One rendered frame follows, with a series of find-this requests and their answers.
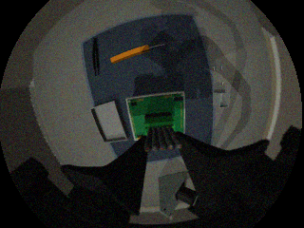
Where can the green circuit board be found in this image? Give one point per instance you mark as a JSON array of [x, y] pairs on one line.
[[157, 104]]

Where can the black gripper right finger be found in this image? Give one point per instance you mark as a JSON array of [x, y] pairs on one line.
[[212, 168]]

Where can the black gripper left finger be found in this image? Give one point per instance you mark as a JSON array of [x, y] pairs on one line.
[[122, 179]]

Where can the dark blue work mat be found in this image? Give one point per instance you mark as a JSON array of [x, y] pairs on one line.
[[182, 64]]

